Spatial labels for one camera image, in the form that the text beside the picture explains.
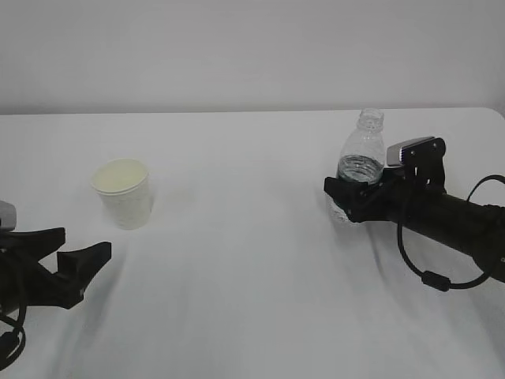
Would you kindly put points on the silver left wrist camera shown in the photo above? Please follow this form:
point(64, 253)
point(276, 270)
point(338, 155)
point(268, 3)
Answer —
point(8, 216)

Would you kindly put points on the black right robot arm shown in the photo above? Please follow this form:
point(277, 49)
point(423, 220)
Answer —
point(475, 230)

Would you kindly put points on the clear plastic water bottle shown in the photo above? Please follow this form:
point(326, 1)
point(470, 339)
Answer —
point(362, 158)

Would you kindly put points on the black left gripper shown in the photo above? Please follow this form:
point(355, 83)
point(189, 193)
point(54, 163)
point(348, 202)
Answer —
point(25, 282)

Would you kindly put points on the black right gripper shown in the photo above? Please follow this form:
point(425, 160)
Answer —
point(412, 199)

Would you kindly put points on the white paper cup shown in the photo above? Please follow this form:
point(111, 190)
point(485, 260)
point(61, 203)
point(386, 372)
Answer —
point(123, 187)

